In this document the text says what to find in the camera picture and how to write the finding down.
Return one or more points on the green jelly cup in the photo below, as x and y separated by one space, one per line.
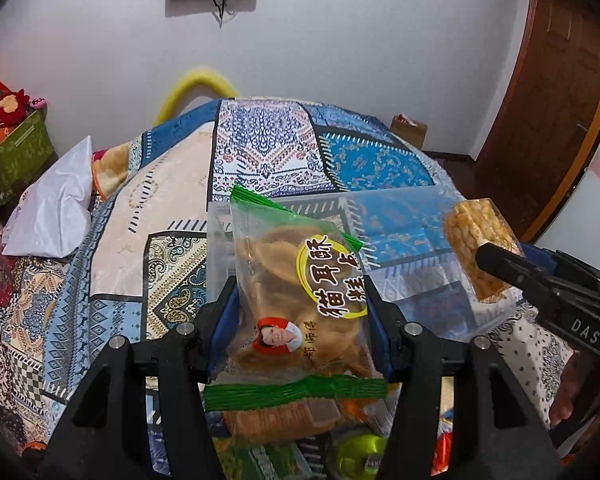
356 456

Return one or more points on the cardboard box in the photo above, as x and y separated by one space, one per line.
409 130

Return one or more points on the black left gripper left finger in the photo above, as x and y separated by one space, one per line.
103 432

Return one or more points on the cat ear crisps bag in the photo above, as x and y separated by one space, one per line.
298 362

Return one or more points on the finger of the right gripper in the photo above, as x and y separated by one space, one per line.
511 268

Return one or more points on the brown wooden door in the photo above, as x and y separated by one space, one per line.
549 118

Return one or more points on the patchwork patterned bedspread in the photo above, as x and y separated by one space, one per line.
142 268

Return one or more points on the clear plastic storage bin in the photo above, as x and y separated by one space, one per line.
407 255

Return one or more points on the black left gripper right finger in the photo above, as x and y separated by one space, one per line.
497 432

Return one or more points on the puffed rice bar pack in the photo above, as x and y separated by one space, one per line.
469 225

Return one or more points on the yellow foam hoop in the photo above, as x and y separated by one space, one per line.
200 79

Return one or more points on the person's hand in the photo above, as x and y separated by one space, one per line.
571 382

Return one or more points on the white pillow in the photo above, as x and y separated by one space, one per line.
52 217

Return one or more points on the green storage box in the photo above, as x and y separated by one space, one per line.
24 155

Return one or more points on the red plush toy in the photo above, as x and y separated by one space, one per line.
16 106

